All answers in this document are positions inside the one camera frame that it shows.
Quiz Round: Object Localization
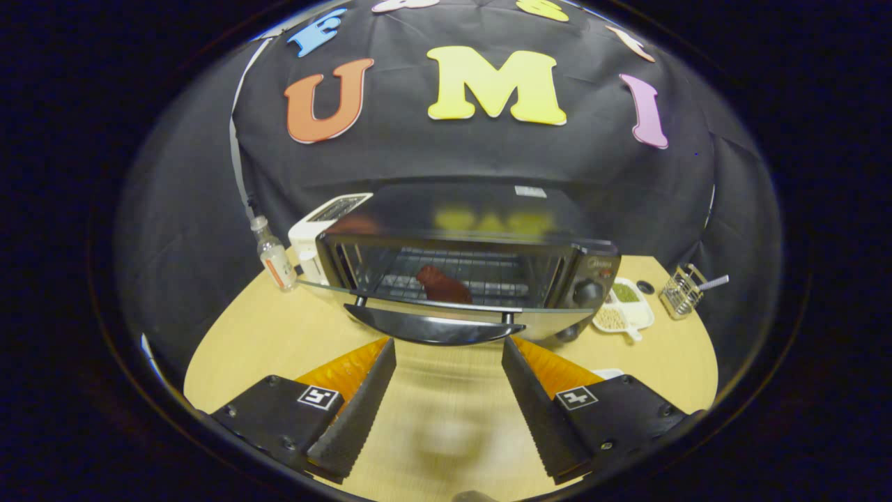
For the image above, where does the black toaster oven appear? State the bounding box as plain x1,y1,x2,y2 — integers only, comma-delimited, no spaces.
298,183,622,347

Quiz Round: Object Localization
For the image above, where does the metal wire basket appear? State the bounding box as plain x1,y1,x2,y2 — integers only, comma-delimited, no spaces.
659,264,706,320

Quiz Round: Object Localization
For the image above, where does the clear bottle with orange label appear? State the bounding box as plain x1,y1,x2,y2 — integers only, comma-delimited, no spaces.
250,215,298,291

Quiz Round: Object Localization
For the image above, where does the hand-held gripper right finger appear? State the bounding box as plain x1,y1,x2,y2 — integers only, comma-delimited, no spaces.
500,336,691,485

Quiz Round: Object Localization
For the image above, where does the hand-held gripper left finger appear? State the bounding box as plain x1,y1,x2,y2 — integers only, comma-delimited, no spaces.
209,337,398,484

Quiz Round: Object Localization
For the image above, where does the white slot toaster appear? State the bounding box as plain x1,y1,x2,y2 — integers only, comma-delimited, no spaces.
289,192,374,285

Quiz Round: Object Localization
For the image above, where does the brown grilled meat piece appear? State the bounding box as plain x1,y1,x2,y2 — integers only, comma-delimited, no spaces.
416,264,473,304

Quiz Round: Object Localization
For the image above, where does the white divided dish with grains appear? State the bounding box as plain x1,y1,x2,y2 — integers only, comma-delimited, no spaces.
592,277,656,342

